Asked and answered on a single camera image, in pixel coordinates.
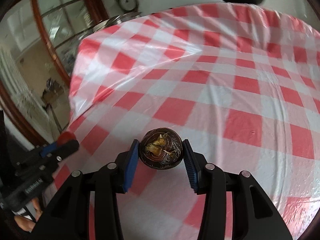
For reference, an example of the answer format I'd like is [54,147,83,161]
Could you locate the wooden framed glass door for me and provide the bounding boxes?
[1,0,108,146]

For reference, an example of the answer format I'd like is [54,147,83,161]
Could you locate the round wall gauge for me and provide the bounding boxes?
[116,0,139,12]

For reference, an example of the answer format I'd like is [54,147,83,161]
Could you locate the left hand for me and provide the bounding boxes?
[14,197,43,232]

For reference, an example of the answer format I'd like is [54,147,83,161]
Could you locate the red white checkered tablecloth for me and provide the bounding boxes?
[53,3,319,239]

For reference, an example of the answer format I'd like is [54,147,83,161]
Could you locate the red cherry tomato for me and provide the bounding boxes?
[57,131,76,146]

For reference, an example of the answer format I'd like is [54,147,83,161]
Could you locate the dark dried fruit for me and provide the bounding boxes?
[138,127,183,170]

